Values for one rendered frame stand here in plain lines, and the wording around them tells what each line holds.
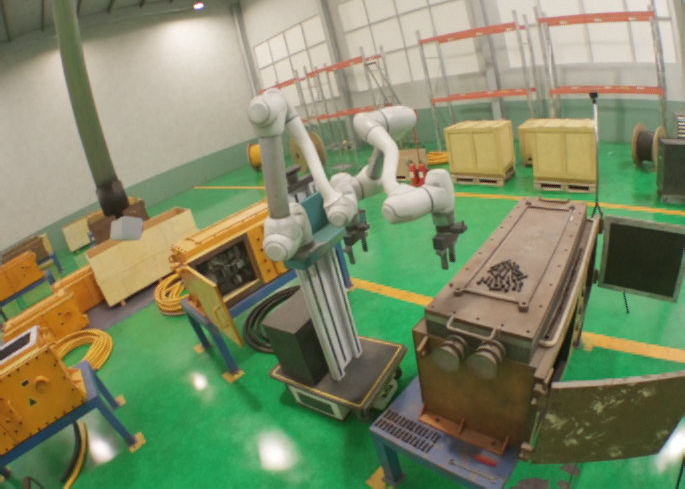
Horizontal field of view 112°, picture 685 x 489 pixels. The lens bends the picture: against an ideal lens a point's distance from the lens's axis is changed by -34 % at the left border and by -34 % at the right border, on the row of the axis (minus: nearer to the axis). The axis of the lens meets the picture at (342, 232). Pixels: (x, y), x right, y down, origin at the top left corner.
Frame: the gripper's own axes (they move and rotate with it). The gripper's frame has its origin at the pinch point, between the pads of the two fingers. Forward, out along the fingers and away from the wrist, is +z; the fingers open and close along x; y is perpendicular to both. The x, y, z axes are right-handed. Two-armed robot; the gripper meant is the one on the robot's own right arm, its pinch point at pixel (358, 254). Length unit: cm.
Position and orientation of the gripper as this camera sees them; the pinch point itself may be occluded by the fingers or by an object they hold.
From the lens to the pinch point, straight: 181.2
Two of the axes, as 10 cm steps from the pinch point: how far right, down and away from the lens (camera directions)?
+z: 2.3, 9.0, 3.7
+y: -8.1, -0.3, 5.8
